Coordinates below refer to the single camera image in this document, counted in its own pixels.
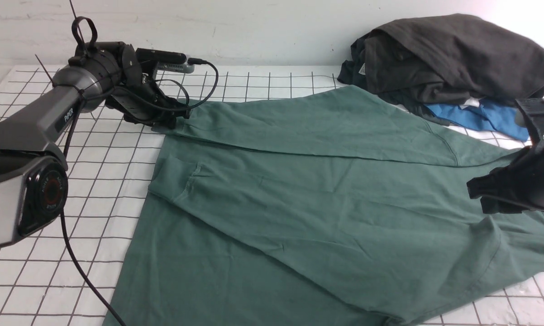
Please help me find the dark grey garment pile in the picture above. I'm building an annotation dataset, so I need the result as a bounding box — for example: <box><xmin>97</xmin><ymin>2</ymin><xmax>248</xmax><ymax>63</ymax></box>
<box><xmin>338</xmin><ymin>13</ymin><xmax>544</xmax><ymax>124</ymax></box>

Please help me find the green long-sleeve shirt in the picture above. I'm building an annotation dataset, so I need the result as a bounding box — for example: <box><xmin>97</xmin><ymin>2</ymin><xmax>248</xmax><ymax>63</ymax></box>
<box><xmin>111</xmin><ymin>86</ymin><xmax>544</xmax><ymax>326</ymax></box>

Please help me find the blue garment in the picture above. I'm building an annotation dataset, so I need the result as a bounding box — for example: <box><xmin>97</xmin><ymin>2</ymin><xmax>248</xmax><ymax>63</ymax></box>
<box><xmin>425</xmin><ymin>99</ymin><xmax>529</xmax><ymax>142</ymax></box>

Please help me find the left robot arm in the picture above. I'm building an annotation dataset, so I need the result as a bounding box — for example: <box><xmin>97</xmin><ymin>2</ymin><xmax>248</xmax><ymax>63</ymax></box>
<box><xmin>0</xmin><ymin>42</ymin><xmax>192</xmax><ymax>249</ymax></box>

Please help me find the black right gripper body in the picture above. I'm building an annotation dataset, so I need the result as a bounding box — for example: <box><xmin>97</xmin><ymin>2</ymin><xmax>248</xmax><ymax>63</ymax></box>
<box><xmin>467</xmin><ymin>139</ymin><xmax>544</xmax><ymax>214</ymax></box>

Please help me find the white grid tablecloth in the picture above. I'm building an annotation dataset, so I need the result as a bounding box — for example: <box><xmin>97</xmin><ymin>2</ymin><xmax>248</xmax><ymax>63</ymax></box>
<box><xmin>0</xmin><ymin>65</ymin><xmax>544</xmax><ymax>326</ymax></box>

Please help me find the white garment under pile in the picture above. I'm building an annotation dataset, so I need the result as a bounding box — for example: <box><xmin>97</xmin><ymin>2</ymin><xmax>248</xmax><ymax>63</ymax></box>
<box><xmin>459</xmin><ymin>97</ymin><xmax>480</xmax><ymax>109</ymax></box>

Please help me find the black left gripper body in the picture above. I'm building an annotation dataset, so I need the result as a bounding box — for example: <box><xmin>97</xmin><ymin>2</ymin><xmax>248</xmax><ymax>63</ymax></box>
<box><xmin>105</xmin><ymin>83</ymin><xmax>191</xmax><ymax>130</ymax></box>

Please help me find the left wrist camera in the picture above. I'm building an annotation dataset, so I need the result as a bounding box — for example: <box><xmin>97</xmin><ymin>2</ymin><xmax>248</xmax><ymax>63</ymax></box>
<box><xmin>135</xmin><ymin>48</ymin><xmax>194</xmax><ymax>74</ymax></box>

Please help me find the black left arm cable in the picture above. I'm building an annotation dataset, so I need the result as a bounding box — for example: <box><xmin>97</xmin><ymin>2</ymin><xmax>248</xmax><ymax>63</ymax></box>
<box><xmin>59</xmin><ymin>58</ymin><xmax>219</xmax><ymax>326</ymax></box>

